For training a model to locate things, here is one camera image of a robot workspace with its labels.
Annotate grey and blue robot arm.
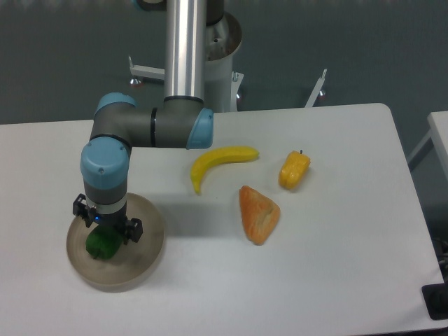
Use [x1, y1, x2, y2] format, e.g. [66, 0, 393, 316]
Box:
[73, 1, 224, 243]

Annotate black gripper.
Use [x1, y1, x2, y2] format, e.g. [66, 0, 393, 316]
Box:
[72, 193, 144, 244]

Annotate black box at table edge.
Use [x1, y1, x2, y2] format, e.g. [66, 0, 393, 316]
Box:
[421, 283, 447, 321]

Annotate white side table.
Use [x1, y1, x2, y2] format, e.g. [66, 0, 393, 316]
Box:
[407, 111, 448, 176]

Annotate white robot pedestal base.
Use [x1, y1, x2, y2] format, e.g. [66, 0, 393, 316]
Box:
[128, 12, 327, 112]

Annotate yellow toy banana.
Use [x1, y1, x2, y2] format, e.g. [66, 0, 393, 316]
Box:
[190, 146, 259, 195]

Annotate orange toy bread wedge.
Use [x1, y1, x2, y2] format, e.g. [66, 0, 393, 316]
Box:
[239, 185, 281, 246]

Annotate green toy bell pepper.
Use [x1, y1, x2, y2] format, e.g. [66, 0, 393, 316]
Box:
[85, 225, 123, 260]

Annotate yellow toy bell pepper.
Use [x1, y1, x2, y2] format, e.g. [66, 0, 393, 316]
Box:
[278, 150, 311, 190]

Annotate beige round plate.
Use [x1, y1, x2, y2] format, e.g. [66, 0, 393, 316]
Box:
[66, 192, 165, 292]

